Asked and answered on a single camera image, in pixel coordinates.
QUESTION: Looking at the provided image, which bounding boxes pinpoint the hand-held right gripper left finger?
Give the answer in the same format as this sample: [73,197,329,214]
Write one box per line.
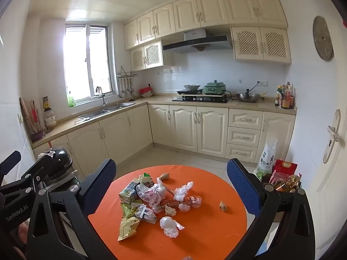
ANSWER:
[26,158,117,260]

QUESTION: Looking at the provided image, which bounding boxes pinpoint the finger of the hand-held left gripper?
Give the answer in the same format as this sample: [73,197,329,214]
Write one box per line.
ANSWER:
[0,160,55,195]
[0,151,22,175]

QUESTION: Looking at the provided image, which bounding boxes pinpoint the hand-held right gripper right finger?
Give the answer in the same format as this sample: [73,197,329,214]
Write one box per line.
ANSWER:
[227,158,316,260]

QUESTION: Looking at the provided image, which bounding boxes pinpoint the colourful drink carton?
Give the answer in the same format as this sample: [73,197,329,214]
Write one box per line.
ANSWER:
[119,178,139,204]

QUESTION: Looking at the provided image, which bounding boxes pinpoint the green snack bag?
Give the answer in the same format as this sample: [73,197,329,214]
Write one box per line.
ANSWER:
[117,216,141,241]

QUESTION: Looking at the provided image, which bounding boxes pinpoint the clear plastic bag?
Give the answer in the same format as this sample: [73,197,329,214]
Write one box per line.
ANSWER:
[173,181,194,201]

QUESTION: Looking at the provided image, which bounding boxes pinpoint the person's left hand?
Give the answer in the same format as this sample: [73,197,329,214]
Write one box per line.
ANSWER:
[17,221,30,252]

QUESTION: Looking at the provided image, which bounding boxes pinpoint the cream cabinet drawer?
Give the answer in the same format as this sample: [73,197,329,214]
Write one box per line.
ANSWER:
[228,108,263,130]
[226,143,259,163]
[227,127,261,148]

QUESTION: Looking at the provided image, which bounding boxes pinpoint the white rice sack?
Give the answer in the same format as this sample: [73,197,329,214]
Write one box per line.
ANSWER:
[255,139,278,180]

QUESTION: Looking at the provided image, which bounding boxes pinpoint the light green packet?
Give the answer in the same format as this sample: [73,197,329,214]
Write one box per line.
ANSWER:
[121,203,136,218]

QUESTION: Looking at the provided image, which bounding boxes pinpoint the black glossy domed object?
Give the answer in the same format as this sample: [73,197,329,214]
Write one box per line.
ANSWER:
[41,148,80,195]

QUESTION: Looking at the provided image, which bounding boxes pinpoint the chopstick holder with utensils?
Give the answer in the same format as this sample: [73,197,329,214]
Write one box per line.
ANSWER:
[27,100,46,143]

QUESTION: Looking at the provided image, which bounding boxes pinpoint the green white snack packet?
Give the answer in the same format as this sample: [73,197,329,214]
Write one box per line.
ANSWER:
[139,173,155,189]

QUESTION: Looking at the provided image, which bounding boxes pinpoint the red rice bag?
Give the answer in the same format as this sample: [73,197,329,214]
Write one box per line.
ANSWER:
[268,159,298,185]

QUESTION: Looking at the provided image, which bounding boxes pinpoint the yellow white packet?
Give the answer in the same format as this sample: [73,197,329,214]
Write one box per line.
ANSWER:
[130,204,157,224]

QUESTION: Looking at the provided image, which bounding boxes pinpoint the white jar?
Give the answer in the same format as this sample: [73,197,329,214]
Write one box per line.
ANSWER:
[44,108,57,130]

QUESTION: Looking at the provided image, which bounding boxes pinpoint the orange round table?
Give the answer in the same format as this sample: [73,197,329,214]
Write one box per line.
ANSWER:
[87,165,248,260]

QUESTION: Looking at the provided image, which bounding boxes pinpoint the orange sausage wrapper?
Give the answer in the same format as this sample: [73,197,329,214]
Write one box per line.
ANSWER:
[160,196,193,208]

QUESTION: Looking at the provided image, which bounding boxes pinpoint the steel kitchen sink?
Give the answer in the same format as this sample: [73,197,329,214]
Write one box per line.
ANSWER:
[78,102,136,120]

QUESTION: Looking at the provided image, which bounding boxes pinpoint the crumpled white plastic bag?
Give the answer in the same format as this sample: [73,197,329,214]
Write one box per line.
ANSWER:
[159,216,185,238]

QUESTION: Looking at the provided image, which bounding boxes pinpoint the steel faucet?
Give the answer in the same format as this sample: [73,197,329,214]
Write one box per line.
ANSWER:
[95,86,109,107]

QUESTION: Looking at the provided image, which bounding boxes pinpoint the cream lower cabinets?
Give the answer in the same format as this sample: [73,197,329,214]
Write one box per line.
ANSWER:
[32,103,296,168]

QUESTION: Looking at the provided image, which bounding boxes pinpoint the cream cabinets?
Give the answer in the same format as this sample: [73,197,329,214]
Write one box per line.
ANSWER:
[124,0,288,50]
[32,103,296,168]

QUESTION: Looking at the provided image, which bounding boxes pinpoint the steel wok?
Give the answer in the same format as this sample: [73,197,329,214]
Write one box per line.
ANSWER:
[236,88,267,103]

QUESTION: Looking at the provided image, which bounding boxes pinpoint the white door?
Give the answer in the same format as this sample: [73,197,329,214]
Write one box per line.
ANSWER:
[306,60,347,252]

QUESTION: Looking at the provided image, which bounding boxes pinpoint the black gas cooktop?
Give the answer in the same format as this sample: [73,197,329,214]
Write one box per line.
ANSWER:
[172,95,229,104]

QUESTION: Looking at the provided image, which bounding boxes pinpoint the group of condiment bottles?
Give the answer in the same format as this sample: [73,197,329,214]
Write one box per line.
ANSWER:
[274,81,296,110]

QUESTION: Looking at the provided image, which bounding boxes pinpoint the hanging steel utensils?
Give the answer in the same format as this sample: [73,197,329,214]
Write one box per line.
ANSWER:
[118,77,137,98]

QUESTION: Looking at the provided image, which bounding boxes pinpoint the green electric pot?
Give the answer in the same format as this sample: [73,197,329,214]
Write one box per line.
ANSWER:
[203,80,228,95]

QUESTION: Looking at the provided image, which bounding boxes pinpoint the small wok on cooker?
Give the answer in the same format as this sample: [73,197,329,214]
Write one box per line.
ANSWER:
[177,84,204,95]

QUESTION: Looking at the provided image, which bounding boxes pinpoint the window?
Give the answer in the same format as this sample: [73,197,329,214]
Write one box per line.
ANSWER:
[63,24,114,102]

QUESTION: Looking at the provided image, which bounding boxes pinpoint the small lattice door cabinet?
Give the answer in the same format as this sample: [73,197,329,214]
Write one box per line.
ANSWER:
[130,40,164,72]

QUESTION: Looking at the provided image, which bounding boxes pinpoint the wide lattice door cabinet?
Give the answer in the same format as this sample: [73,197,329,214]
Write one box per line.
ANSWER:
[230,26,292,65]

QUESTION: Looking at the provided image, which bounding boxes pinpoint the range hood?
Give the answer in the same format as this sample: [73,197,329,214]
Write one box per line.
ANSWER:
[163,28,234,54]

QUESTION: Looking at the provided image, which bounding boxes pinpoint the cream upper cabinets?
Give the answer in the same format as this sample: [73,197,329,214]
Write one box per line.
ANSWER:
[124,0,288,50]

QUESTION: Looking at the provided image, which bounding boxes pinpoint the cream door handle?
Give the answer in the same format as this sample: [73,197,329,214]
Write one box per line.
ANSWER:
[323,108,341,164]

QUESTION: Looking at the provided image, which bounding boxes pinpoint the wall utensil rack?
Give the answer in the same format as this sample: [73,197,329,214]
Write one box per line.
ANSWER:
[116,66,139,78]

